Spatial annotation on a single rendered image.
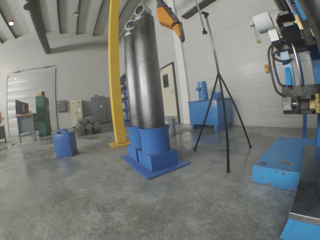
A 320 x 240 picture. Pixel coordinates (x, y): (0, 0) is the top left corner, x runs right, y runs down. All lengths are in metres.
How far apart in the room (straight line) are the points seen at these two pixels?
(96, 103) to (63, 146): 7.96
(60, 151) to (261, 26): 3.19
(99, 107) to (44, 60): 5.71
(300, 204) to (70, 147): 2.28
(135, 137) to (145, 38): 0.97
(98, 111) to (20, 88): 6.38
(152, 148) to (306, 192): 1.08
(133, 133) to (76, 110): 8.54
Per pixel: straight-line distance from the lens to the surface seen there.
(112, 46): 2.66
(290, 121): 3.02
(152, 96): 1.16
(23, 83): 11.68
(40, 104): 6.79
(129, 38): 1.67
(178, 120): 4.72
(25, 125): 5.41
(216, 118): 2.79
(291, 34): 1.04
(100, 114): 9.95
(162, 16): 0.93
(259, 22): 2.06
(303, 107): 0.91
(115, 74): 2.46
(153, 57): 1.26
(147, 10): 1.59
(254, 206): 0.81
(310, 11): 0.64
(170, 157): 1.24
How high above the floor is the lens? 0.51
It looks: 4 degrees down
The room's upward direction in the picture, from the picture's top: 6 degrees counter-clockwise
